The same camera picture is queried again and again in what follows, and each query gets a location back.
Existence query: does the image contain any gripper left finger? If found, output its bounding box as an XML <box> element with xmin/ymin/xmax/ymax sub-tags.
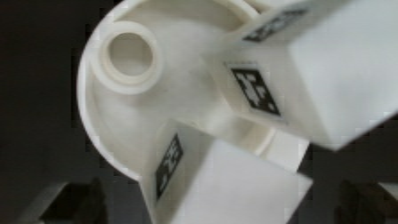
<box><xmin>14</xmin><ymin>181</ymin><xmax>108</xmax><ymax>224</ymax></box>

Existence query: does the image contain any white round stool seat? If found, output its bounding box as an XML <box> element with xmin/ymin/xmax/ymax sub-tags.
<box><xmin>76</xmin><ymin>0</ymin><xmax>316</xmax><ymax>183</ymax></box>

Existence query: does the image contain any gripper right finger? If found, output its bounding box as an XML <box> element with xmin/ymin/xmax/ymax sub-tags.
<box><xmin>339</xmin><ymin>180</ymin><xmax>398</xmax><ymax>224</ymax></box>

